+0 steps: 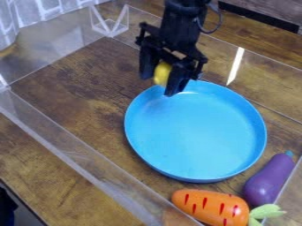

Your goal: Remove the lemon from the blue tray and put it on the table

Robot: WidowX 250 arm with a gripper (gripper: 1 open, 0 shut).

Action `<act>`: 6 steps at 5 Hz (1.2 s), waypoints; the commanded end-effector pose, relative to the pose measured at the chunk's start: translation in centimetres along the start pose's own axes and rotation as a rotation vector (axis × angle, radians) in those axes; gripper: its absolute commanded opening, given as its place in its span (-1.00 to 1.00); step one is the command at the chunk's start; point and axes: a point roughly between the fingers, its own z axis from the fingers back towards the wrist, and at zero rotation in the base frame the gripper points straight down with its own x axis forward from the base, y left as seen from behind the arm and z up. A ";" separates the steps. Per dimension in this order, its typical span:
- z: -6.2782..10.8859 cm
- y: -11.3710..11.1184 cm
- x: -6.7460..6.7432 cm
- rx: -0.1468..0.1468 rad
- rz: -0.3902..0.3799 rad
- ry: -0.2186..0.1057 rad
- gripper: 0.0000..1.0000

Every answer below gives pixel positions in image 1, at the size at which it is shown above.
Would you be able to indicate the white patterned curtain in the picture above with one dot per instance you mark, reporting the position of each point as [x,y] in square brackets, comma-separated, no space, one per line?
[20,13]

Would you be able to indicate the yellow toy lemon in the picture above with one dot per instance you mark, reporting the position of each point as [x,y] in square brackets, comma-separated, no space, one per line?
[160,75]

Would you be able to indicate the orange toy carrot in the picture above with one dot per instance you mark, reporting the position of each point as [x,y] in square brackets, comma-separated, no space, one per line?
[222,209]

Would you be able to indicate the blue round tray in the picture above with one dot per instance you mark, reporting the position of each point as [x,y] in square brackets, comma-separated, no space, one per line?
[199,136]

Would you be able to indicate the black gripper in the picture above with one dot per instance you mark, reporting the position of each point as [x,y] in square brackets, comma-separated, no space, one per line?
[176,35]

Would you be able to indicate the purple toy eggplant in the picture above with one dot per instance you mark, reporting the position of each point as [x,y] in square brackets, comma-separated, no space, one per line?
[263,186]

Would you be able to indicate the clear acrylic enclosure wall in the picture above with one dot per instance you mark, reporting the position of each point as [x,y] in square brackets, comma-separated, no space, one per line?
[67,81]

